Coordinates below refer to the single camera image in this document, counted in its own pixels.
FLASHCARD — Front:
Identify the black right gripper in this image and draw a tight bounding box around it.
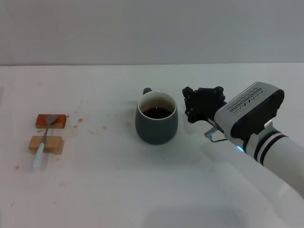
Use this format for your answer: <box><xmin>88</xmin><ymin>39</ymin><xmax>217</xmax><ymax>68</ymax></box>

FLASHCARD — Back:
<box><xmin>182</xmin><ymin>86</ymin><xmax>227</xmax><ymax>124</ymax></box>

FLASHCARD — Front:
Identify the grey ceramic coffee cup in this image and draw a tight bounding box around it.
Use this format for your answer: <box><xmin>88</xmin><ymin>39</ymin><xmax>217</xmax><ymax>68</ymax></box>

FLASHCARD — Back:
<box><xmin>135</xmin><ymin>87</ymin><xmax>179</xmax><ymax>145</ymax></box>

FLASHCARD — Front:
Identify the light blue handled spoon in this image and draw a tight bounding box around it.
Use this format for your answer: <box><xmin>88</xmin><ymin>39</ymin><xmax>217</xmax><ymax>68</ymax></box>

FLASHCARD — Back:
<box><xmin>32</xmin><ymin>114</ymin><xmax>58</xmax><ymax>168</ymax></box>

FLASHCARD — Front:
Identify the red-brown wooden block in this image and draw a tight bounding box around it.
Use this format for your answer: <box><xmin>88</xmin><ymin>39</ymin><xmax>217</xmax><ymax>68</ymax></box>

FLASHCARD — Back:
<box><xmin>35</xmin><ymin>114</ymin><xmax>67</xmax><ymax>130</ymax></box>

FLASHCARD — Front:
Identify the light notched wooden block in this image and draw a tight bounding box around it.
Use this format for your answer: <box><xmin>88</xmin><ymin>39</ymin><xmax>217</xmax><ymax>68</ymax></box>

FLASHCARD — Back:
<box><xmin>28</xmin><ymin>135</ymin><xmax>65</xmax><ymax>155</ymax></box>

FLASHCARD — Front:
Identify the grey right arm cable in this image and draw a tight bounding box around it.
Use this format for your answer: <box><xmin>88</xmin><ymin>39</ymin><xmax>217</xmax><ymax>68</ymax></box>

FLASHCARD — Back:
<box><xmin>204</xmin><ymin>118</ymin><xmax>229</xmax><ymax>143</ymax></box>

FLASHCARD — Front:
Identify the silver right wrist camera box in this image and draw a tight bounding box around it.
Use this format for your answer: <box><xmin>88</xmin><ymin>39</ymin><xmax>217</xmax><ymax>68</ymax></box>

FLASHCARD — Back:
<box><xmin>213</xmin><ymin>81</ymin><xmax>285</xmax><ymax>146</ymax></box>

